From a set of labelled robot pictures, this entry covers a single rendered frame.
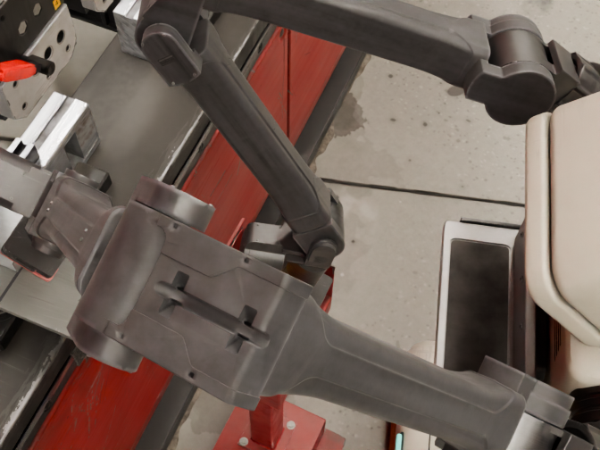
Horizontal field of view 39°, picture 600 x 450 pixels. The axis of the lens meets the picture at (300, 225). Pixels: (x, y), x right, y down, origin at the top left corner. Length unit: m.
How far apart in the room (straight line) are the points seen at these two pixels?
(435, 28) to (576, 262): 0.31
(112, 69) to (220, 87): 0.53
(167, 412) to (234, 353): 1.57
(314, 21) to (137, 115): 0.56
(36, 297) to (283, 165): 0.35
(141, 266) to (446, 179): 1.94
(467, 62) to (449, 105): 1.62
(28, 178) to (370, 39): 0.38
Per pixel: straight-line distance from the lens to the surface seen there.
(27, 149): 1.23
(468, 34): 0.94
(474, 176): 2.41
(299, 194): 1.07
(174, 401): 2.03
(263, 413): 1.69
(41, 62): 1.06
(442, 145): 2.46
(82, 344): 0.51
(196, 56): 0.91
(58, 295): 1.10
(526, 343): 0.96
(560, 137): 0.82
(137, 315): 0.48
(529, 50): 0.96
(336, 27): 0.90
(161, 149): 1.34
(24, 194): 0.92
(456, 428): 0.65
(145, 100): 1.41
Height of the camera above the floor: 1.96
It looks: 60 degrees down
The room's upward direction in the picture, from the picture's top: 2 degrees clockwise
